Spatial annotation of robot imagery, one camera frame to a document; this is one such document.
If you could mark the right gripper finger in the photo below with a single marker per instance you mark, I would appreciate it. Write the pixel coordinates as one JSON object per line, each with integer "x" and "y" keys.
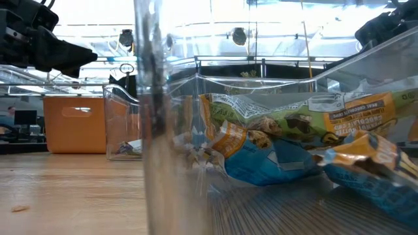
{"x": 382, "y": 27}

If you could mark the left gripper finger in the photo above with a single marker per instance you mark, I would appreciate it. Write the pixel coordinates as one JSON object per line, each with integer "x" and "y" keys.
{"x": 62, "y": 52}
{"x": 71, "y": 73}

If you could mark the green orange granola bar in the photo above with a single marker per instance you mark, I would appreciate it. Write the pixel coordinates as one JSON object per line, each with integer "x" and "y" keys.
{"x": 294, "y": 111}

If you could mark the narrow clear plastic bin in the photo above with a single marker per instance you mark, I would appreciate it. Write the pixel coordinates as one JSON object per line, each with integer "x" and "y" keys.
{"x": 170, "y": 196}

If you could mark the blue orange granola bar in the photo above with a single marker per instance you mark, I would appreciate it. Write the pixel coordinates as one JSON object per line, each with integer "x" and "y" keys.
{"x": 271, "y": 166}
{"x": 365, "y": 189}

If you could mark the orange plastic bin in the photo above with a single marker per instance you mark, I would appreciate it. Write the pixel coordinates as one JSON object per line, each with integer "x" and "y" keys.
{"x": 75, "y": 130}

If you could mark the black monitor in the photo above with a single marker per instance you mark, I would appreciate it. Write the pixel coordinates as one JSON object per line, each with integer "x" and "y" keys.
{"x": 25, "y": 117}

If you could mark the black ceiling lamp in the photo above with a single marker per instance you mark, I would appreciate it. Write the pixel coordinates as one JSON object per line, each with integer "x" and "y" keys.
{"x": 126, "y": 37}
{"x": 239, "y": 36}

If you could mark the person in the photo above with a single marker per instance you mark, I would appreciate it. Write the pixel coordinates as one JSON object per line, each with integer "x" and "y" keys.
{"x": 11, "y": 111}

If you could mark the wide clear plastic bin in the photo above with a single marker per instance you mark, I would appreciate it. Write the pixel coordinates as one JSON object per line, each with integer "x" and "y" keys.
{"x": 122, "y": 124}

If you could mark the artificial potted plant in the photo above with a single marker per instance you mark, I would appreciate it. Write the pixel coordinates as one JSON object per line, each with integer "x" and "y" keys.
{"x": 249, "y": 74}

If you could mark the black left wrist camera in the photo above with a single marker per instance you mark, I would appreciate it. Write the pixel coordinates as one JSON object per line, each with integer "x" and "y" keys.
{"x": 42, "y": 16}

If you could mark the black aluminium table frame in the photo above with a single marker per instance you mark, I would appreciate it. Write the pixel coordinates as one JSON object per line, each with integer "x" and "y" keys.
{"x": 197, "y": 65}

